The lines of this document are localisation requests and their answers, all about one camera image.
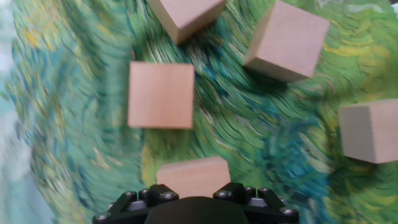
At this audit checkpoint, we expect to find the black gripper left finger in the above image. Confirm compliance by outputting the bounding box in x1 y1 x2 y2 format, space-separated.
92 183 180 224

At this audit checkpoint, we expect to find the large wooden cube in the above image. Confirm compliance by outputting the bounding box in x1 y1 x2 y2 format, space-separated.
243 0 330 83
146 0 227 45
127 61 196 130
338 98 398 165
156 156 231 199

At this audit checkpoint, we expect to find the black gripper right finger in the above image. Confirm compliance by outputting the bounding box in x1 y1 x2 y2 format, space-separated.
213 182 300 224

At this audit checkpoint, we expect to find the painted landscape cloth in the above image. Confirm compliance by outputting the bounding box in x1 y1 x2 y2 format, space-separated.
0 0 398 224

